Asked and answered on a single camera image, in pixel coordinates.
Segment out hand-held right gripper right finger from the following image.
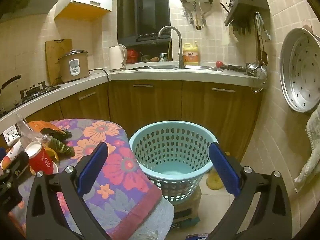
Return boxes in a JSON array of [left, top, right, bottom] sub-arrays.
[[207, 142, 293, 240]]

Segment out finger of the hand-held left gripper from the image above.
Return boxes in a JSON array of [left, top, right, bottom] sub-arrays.
[[5, 151, 30, 178]]

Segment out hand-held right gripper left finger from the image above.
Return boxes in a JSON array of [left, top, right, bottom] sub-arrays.
[[26, 142, 118, 240]]

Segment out striped green leaf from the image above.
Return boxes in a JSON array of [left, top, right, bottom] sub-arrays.
[[46, 136, 75, 158]]

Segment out light blue perforated plastic basket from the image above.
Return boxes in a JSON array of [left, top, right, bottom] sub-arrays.
[[129, 121, 217, 204]]

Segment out red paper cup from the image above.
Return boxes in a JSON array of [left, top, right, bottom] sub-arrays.
[[24, 141, 59, 175]]

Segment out floral printed blanket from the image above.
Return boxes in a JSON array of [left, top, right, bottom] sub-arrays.
[[7, 118, 175, 240]]

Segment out clear plastic bag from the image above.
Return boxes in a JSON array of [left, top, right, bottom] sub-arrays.
[[15, 116, 50, 148]]

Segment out white printed packet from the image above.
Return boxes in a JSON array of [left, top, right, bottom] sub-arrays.
[[2, 126, 20, 147]]

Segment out crumpled orange wrapper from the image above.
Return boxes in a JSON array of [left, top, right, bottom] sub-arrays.
[[27, 121, 64, 134]]

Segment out dark green leaf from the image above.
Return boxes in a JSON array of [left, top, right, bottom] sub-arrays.
[[41, 128, 72, 140]]

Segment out cardboard box under basket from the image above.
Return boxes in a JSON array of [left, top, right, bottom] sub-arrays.
[[172, 187, 202, 228]]

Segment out blue packet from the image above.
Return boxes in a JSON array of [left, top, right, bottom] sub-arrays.
[[186, 233, 209, 240]]

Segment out black gas stove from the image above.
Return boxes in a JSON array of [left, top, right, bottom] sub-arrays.
[[0, 81, 62, 117]]

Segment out pale hanging towel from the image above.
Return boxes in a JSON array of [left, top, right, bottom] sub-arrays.
[[294, 110, 320, 193]]

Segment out wooden base cabinets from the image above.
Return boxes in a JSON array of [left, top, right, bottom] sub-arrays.
[[25, 80, 264, 160]]

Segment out beige rice cooker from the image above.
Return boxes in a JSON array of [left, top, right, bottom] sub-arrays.
[[55, 49, 90, 83]]

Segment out steel mesh strainer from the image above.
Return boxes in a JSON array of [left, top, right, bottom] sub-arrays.
[[251, 62, 268, 93]]

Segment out green cucumber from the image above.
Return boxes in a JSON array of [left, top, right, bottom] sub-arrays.
[[221, 64, 247, 72]]

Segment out steel ladle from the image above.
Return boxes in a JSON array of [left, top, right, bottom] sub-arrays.
[[246, 12, 265, 72]]

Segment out cream electric kettle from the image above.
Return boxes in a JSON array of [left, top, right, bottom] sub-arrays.
[[109, 44, 127, 72]]

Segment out wooden cutting board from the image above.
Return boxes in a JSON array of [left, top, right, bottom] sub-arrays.
[[45, 38, 73, 85]]

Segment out red container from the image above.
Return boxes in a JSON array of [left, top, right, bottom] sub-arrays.
[[126, 49, 139, 64]]

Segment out steel sink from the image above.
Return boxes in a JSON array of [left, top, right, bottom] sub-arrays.
[[125, 64, 223, 72]]

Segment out yellow detergent bottle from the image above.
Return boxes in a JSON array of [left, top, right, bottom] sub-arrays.
[[183, 42, 200, 66]]

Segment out aluminium perforated steamer tray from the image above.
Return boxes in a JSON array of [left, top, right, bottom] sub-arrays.
[[279, 27, 320, 113]]

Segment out steel kitchen faucet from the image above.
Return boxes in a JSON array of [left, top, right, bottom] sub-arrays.
[[158, 26, 185, 68]]

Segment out water heater pipes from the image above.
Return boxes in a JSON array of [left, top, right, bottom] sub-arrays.
[[186, 1, 209, 30]]

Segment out dark kitchen window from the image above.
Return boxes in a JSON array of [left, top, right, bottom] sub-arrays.
[[117, 0, 172, 47]]

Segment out black pan handle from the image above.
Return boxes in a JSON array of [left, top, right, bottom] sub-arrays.
[[0, 74, 22, 90]]

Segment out black power cord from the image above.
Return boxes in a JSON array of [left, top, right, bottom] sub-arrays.
[[89, 68, 110, 120]]

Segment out black wall shelf rack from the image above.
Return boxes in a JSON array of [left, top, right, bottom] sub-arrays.
[[224, 0, 272, 34]]

